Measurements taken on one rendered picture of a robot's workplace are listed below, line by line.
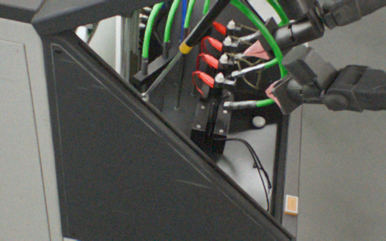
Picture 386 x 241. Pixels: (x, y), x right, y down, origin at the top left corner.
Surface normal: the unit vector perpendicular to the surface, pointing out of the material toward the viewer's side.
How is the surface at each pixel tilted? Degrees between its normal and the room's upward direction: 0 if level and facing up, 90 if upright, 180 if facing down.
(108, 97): 90
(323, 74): 47
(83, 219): 90
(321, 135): 0
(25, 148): 90
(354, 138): 0
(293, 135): 0
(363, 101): 106
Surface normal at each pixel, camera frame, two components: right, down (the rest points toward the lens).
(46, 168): -0.17, 0.69
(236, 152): 0.11, -0.70
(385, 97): -0.54, 0.70
